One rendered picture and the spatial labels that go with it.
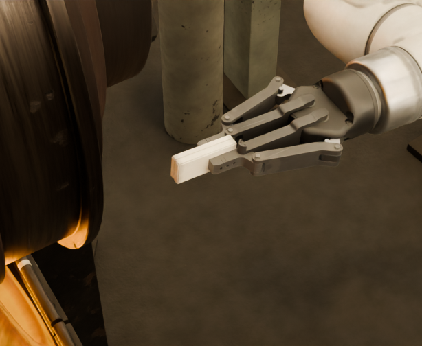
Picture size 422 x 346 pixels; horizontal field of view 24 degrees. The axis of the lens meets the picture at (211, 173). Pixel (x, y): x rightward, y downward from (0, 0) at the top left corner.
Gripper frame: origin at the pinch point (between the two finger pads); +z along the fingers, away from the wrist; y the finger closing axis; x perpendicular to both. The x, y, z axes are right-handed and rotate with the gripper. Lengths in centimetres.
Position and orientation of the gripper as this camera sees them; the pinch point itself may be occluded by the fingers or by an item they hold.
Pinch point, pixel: (203, 158)
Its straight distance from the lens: 104.0
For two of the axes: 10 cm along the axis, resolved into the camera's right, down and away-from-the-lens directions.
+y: -5.1, -6.7, 5.5
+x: 0.7, -6.7, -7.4
